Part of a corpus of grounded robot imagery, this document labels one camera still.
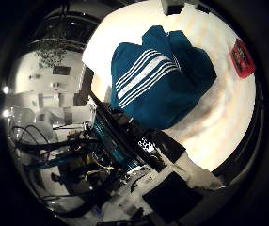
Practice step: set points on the blue cloth with white stripes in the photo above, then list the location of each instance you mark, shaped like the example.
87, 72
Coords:
159, 94

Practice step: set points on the green leafy plant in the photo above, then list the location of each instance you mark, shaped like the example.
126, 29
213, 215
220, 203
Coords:
50, 55

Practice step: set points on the white and black box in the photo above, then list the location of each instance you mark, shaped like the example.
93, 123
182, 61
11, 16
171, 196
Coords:
173, 6

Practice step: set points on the dark wall picture frame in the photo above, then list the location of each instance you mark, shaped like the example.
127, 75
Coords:
61, 70

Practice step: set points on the dark window with frame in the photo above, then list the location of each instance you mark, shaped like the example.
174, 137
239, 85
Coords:
68, 28

